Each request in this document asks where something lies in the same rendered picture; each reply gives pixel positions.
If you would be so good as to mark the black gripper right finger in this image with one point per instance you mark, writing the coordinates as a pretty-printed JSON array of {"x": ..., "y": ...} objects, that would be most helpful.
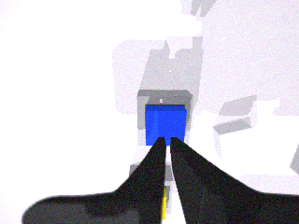
[{"x": 208, "y": 195}]

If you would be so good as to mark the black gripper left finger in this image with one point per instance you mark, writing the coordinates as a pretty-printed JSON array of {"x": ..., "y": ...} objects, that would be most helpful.
[{"x": 138, "y": 200}]

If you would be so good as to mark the yellow button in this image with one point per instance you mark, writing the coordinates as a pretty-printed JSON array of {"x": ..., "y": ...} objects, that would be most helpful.
[{"x": 168, "y": 188}]

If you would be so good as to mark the blue button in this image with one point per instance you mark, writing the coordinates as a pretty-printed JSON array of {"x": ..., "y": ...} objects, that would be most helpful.
[{"x": 163, "y": 113}]

